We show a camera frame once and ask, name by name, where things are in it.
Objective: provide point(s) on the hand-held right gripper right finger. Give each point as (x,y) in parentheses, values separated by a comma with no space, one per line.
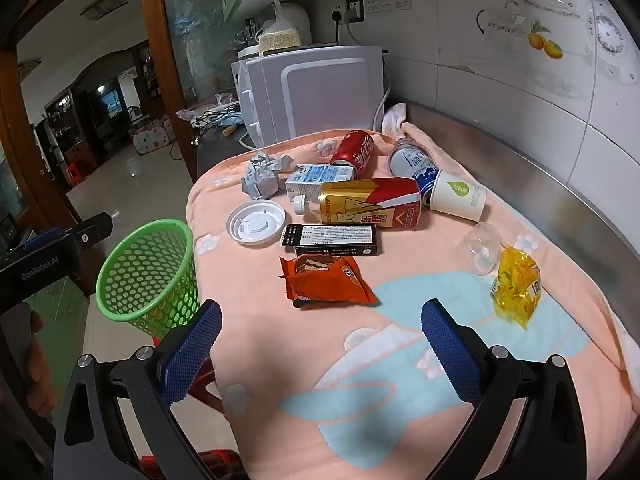
(450,355)

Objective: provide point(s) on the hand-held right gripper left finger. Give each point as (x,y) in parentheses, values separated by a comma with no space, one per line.
(192,350)

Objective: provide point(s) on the green mesh basket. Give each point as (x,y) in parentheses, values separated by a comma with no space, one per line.
(150,280)

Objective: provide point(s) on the clear plastic cup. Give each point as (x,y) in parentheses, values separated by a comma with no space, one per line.
(480,250)

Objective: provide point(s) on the blue white milk carton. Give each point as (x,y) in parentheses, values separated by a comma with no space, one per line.
(320,176)

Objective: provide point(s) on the person's left hand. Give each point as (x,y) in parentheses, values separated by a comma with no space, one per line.
(42,360)

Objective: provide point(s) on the red plastic stool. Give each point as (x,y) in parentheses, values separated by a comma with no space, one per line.
(205,385)

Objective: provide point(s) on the yellow snack packet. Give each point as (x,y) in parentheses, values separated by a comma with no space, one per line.
(517,285)

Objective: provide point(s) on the peach printed blanket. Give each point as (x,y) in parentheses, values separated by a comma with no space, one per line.
(350,350)

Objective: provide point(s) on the small red stool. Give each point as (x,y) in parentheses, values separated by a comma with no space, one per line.
(75,172)

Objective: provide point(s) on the orange snack wrapper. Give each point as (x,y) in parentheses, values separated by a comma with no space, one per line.
(330,282)

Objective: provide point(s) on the white plastic lid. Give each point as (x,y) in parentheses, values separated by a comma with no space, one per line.
(255,222)

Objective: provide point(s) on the dark display cabinet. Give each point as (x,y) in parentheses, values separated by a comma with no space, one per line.
(70,130)

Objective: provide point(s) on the white paper cup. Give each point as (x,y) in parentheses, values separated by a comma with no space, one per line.
(457,195)

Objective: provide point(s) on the black cardboard box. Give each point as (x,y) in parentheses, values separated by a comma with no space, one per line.
(330,239)

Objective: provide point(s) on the gold red drink bottle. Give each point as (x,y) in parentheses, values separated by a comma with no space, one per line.
(370,205)

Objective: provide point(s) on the polka-dot play fence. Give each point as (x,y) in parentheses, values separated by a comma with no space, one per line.
(152,137)

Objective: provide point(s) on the television screen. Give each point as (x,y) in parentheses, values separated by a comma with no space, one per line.
(107,102)

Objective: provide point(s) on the crumpled grey paper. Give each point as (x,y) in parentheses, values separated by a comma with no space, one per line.
(262,175)

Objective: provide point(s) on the blue white drink can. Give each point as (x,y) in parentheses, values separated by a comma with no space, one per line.
(412,167)

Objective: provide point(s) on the red cola can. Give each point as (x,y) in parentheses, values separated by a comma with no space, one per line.
(352,152)

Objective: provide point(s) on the crumpled plastic bag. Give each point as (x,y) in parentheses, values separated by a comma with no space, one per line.
(200,107)

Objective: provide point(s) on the white cloth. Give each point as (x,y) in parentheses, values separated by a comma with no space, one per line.
(395,117)

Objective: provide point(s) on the ceiling vent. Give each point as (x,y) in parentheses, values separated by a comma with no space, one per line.
(99,6)

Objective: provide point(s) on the white microwave oven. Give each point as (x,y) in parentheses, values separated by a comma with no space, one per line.
(310,95)

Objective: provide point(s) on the bag of grains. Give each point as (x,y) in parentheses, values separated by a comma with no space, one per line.
(280,35)

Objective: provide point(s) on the white jar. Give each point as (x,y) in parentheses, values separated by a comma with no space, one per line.
(304,22)

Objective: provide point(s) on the wooden door frame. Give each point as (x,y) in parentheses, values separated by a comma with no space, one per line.
(162,85)

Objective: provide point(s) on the wall power outlet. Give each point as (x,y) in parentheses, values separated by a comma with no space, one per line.
(349,10)

